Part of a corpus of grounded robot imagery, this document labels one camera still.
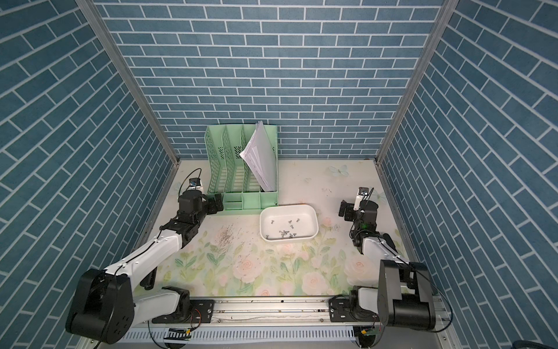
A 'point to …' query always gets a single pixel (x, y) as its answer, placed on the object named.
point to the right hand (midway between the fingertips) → (357, 202)
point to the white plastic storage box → (288, 222)
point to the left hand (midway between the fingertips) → (215, 195)
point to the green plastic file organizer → (229, 175)
